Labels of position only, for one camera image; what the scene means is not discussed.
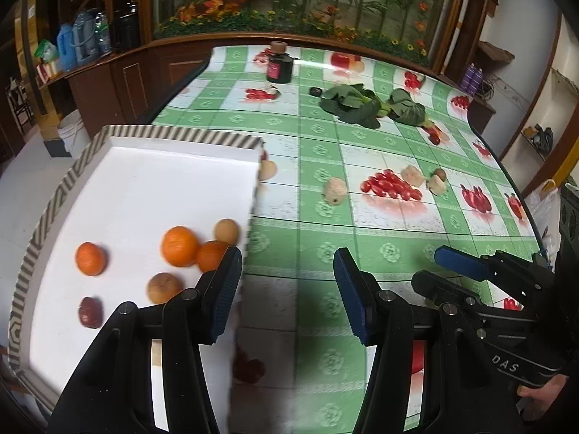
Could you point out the black jar with pink label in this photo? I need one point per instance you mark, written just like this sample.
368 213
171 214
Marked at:
280 68

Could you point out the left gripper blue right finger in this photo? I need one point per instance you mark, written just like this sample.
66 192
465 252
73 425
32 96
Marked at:
360 296

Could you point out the grey-blue thermos jug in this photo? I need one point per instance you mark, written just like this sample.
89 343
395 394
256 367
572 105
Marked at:
85 42

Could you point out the red jujube near vegetables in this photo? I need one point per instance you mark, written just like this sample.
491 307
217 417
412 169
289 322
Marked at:
434 139

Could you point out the person's right hand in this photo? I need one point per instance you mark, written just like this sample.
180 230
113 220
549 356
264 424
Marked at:
540 399

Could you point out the blue thermos jug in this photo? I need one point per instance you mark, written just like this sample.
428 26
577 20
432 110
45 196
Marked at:
67 54

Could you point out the white tray with striped rim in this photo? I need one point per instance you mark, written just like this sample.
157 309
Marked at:
131 185

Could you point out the brown kiwi fruit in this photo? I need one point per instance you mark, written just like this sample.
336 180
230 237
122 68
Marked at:
440 173

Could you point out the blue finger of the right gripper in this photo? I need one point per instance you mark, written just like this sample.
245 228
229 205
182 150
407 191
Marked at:
441 291
461 261

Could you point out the purple bottles on shelf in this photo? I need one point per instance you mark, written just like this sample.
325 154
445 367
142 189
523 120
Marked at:
471 80

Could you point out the beige square cake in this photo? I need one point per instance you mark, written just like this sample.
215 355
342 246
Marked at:
436 185
413 176

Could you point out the small dark round object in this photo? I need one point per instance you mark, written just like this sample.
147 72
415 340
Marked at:
315 91

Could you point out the green snack bag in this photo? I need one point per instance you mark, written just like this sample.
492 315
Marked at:
46 51

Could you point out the beige cylinder cake front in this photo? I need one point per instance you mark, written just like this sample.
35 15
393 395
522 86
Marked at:
334 191

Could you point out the brown round fruit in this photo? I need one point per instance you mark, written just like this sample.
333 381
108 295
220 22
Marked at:
163 287

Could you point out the right leafy green vegetable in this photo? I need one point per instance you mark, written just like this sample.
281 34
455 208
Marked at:
404 110

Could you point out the dark wooden cabinet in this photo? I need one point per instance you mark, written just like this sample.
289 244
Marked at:
120 88

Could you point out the tan round fruit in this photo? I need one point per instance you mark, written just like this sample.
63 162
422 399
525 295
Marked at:
227 231

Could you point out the white plastic bucket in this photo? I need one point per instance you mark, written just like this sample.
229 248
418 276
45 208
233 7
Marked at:
72 131

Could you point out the leafy green vegetable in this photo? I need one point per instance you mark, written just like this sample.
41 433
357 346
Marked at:
354 104
404 110

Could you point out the left leafy green vegetable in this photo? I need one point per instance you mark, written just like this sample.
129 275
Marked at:
354 104

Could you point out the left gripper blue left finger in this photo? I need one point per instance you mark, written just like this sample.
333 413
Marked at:
218 289

